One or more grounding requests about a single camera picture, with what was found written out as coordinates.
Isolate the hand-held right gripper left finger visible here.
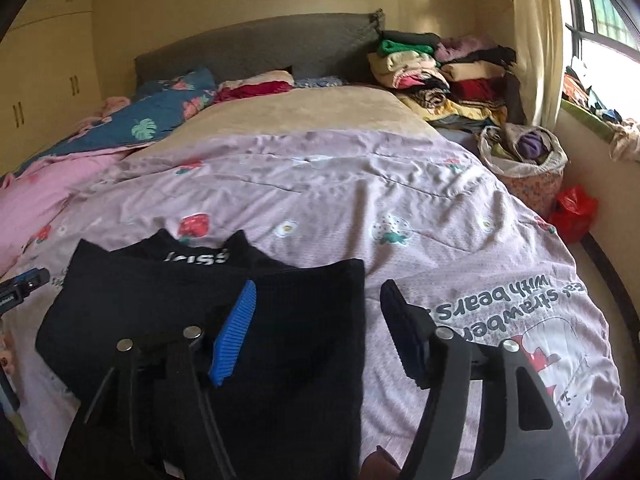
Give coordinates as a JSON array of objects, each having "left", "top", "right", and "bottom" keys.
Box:
[{"left": 55, "top": 280, "right": 258, "bottom": 480}]

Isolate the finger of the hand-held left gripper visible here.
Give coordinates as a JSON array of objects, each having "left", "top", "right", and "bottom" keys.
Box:
[
  {"left": 0, "top": 267, "right": 51, "bottom": 318},
  {"left": 0, "top": 367, "right": 21, "bottom": 413}
]

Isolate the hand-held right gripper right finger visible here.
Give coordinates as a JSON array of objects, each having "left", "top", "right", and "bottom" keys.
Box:
[{"left": 380, "top": 279, "right": 568, "bottom": 480}]

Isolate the black sweater with orange cuffs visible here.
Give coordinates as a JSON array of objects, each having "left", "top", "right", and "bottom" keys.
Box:
[{"left": 35, "top": 229, "right": 367, "bottom": 480}]

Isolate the floral basket with clothes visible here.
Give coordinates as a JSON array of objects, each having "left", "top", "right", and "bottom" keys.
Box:
[{"left": 477, "top": 122, "right": 571, "bottom": 216}]

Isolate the pile of folded clothes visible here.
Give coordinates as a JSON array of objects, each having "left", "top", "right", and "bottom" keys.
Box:
[{"left": 367, "top": 30, "right": 526, "bottom": 133}]

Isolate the person's right hand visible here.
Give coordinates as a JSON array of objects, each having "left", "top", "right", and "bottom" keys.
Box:
[{"left": 361, "top": 446, "right": 403, "bottom": 480}]

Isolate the pink quilt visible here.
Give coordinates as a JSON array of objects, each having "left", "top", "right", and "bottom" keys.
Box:
[{"left": 0, "top": 95, "right": 131, "bottom": 273}]

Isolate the purple strawberry printed blanket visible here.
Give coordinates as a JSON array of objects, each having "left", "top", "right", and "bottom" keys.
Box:
[{"left": 0, "top": 130, "right": 628, "bottom": 480}]

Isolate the blue leaf-print pillow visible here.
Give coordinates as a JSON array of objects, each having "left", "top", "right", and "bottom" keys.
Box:
[{"left": 15, "top": 66, "right": 218, "bottom": 176}]

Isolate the cream wardrobe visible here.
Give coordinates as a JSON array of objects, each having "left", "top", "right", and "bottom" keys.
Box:
[{"left": 0, "top": 0, "right": 103, "bottom": 176}]

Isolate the red plastic bag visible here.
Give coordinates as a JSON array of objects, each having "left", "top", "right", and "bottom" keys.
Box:
[{"left": 547, "top": 185, "right": 598, "bottom": 245}]

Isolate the beige blanket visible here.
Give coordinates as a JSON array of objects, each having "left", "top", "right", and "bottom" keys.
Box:
[{"left": 155, "top": 85, "right": 441, "bottom": 151}]

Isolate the red folded cloth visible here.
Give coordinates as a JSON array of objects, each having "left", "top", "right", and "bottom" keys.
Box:
[{"left": 212, "top": 70, "right": 296, "bottom": 106}]

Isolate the blue patterned pillow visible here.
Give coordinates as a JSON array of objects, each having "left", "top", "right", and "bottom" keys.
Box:
[{"left": 294, "top": 75, "right": 346, "bottom": 89}]

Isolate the grey padded headboard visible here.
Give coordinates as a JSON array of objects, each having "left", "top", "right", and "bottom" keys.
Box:
[{"left": 134, "top": 8, "right": 386, "bottom": 93}]

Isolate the heap of colourful cloths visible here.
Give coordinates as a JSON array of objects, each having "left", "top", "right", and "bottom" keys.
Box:
[{"left": 560, "top": 62, "right": 640, "bottom": 163}]

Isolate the cream curtain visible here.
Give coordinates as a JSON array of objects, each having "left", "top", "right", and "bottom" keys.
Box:
[{"left": 505, "top": 0, "right": 578, "bottom": 133}]

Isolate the window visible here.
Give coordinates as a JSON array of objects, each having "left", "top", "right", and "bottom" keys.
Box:
[{"left": 565, "top": 0, "right": 640, "bottom": 81}]

